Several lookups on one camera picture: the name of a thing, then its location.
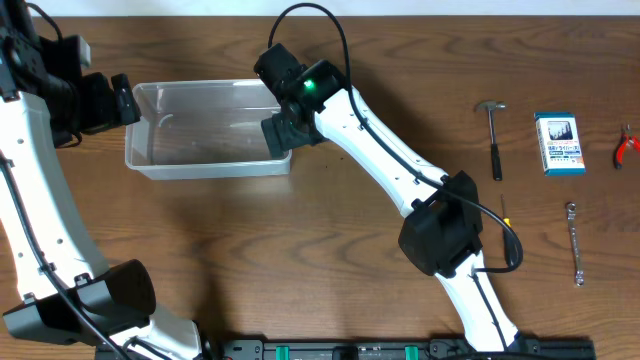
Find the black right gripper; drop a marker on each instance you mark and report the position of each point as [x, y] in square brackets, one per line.
[280, 137]

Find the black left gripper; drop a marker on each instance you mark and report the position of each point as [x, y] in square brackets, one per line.
[116, 101]

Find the clear plastic container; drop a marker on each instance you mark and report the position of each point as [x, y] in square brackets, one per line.
[202, 130]

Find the small hammer black handle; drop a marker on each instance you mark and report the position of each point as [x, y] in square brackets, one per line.
[491, 106]

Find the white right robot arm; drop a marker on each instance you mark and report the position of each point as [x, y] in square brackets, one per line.
[442, 216]

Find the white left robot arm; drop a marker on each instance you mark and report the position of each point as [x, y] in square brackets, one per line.
[70, 294]

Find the black yellow screwdriver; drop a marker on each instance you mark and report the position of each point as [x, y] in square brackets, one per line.
[511, 254]

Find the blue white screwdriver box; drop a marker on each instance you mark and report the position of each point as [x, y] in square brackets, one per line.
[559, 144]

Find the silver combination wrench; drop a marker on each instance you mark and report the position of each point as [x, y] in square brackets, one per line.
[571, 211]

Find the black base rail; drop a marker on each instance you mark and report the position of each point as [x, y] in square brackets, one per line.
[431, 349]

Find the red handled pliers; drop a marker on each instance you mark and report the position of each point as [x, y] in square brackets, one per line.
[627, 140]

